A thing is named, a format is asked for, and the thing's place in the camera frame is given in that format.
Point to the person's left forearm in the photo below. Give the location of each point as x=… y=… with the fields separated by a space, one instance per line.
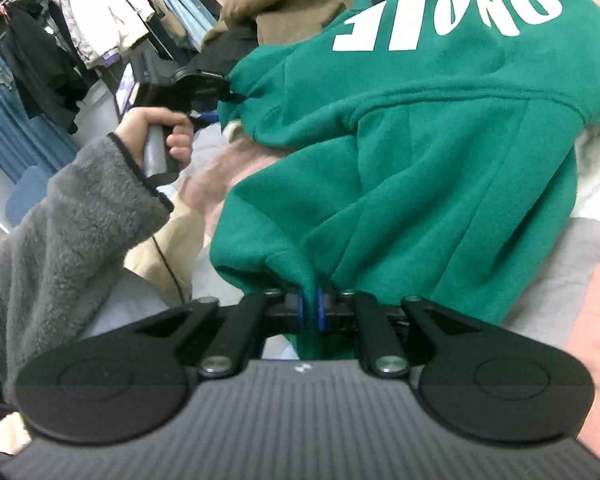
x=55 y=260

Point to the blue curtain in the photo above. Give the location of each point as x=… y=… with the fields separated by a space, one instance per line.
x=10 y=130

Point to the brown garment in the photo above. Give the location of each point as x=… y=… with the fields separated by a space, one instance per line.
x=290 y=5

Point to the person's left hand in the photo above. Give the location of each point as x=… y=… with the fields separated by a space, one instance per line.
x=135 y=130

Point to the white puffer jacket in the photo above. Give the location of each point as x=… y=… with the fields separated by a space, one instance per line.
x=100 y=15

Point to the pink grey patchwork blanket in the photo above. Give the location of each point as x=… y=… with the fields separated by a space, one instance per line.
x=595 y=285

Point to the light blue hanging garment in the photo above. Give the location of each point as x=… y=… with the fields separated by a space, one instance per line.
x=180 y=5

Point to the black garment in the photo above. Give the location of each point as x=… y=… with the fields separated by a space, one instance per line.
x=230 y=42

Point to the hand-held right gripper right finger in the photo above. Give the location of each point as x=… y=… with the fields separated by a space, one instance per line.
x=321 y=310

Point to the black hanging jacket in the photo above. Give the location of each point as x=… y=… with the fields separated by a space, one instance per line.
x=35 y=65

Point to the blue padded seat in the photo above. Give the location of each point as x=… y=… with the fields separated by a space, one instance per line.
x=27 y=195

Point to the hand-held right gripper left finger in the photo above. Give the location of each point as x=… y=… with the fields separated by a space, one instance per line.
x=300 y=310

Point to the green hoodie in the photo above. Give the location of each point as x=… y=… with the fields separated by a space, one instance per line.
x=405 y=160

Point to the beige cloth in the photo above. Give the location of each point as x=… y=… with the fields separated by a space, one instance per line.
x=192 y=225

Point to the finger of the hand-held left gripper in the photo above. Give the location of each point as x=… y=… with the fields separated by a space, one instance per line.
x=231 y=91

